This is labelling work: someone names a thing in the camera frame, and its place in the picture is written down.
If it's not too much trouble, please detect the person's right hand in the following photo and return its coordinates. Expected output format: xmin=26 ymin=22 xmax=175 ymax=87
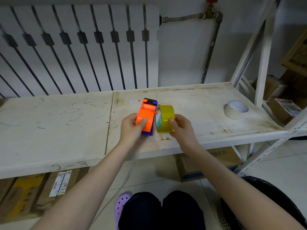
xmin=169 ymin=114 xmax=201 ymax=154

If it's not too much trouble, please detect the person's left hand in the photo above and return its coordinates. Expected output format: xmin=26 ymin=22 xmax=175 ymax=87
xmin=119 ymin=113 xmax=148 ymax=148

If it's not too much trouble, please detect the yellow tape roll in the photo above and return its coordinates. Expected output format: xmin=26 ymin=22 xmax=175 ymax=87
xmin=155 ymin=104 xmax=176 ymax=134

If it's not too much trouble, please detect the orange blue tape dispenser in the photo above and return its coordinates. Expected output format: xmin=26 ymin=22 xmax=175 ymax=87
xmin=135 ymin=98 xmax=158 ymax=136

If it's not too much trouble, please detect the white tape roll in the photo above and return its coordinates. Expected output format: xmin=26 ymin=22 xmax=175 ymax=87
xmin=224 ymin=100 xmax=249 ymax=120

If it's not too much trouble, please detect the person's left forearm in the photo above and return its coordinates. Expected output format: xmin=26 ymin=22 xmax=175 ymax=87
xmin=31 ymin=140 xmax=135 ymax=230

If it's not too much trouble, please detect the person's right forearm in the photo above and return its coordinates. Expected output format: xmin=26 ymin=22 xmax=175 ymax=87
xmin=189 ymin=145 xmax=307 ymax=230

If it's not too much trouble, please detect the person's right leg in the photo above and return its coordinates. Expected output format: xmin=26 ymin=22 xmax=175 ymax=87
xmin=162 ymin=190 xmax=206 ymax=230

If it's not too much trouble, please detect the person's leg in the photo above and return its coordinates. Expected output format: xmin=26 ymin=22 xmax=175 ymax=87
xmin=162 ymin=190 xmax=206 ymax=230
xmin=119 ymin=192 xmax=161 ymax=230

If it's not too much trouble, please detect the person's left leg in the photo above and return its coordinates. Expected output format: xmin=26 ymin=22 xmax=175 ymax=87
xmin=119 ymin=192 xmax=161 ymax=230

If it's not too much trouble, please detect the blue striped cardboard box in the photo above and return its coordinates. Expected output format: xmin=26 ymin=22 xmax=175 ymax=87
xmin=174 ymin=146 xmax=243 ymax=183

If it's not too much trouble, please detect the white metal shelf rack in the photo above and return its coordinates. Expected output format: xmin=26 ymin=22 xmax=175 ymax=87
xmin=0 ymin=0 xmax=307 ymax=180

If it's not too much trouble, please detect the white labelled long cardboard box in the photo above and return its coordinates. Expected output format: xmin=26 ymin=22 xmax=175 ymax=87
xmin=33 ymin=167 xmax=90 ymax=212

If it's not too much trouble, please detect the purple clog shoe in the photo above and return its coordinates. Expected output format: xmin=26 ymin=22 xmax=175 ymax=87
xmin=114 ymin=192 xmax=133 ymax=230

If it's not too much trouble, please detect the white radiator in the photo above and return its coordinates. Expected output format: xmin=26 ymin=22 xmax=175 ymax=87
xmin=0 ymin=4 xmax=161 ymax=98

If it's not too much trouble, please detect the grey metal pipe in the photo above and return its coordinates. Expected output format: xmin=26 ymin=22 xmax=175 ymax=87
xmin=160 ymin=11 xmax=223 ymax=84

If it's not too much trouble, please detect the small labelled cardboard parcel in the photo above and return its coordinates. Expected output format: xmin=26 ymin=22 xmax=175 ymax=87
xmin=266 ymin=98 xmax=303 ymax=125

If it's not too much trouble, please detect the beige mesh waste basket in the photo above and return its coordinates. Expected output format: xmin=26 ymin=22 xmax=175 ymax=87
xmin=217 ymin=206 xmax=232 ymax=230

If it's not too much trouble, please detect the small brown cardboard box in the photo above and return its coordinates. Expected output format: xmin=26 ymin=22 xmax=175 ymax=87
xmin=252 ymin=74 xmax=287 ymax=101

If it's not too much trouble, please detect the black bin bag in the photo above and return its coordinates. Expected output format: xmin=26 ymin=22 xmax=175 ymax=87
xmin=220 ymin=176 xmax=307 ymax=230

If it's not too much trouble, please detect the white perforated shelf rack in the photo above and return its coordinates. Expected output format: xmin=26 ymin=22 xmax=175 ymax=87
xmin=234 ymin=112 xmax=307 ymax=176

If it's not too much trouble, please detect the dark brown cardboard box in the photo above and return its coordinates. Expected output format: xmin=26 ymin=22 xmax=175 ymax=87
xmin=279 ymin=69 xmax=307 ymax=109

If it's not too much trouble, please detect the yellow taped cardboard box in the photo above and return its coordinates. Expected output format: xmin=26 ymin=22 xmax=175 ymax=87
xmin=0 ymin=173 xmax=46 ymax=219

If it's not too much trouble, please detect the plain brown cardboard box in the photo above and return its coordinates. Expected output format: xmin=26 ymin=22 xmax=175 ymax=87
xmin=0 ymin=177 xmax=17 ymax=204

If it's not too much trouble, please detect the white floor cable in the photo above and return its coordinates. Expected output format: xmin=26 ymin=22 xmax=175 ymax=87
xmin=92 ymin=159 xmax=140 ymax=223

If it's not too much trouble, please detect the brass valve red handle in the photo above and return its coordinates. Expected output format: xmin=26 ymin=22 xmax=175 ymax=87
xmin=205 ymin=0 xmax=219 ymax=19

